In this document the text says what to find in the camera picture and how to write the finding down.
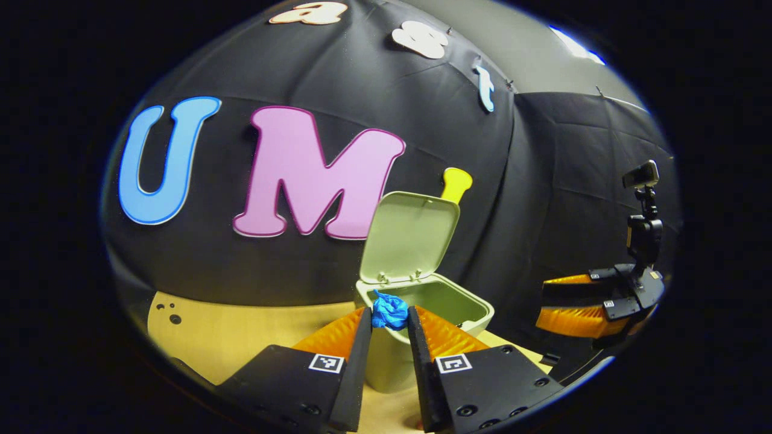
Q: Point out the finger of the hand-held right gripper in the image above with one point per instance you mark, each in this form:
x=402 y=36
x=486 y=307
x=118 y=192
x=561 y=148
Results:
x=579 y=319
x=573 y=292

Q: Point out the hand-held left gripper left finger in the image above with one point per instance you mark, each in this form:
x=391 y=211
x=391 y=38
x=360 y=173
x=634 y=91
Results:
x=356 y=386

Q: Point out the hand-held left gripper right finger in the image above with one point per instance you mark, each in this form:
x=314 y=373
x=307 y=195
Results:
x=425 y=392

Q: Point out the blue paper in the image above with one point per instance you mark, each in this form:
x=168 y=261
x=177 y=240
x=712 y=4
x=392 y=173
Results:
x=389 y=313

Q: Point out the pale green desktop garbage bin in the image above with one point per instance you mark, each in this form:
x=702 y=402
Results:
x=410 y=241

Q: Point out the wooden desktop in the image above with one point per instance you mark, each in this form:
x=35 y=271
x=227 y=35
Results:
x=241 y=337

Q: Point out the black backdrop cloth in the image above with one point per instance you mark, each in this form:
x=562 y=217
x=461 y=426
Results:
x=362 y=84

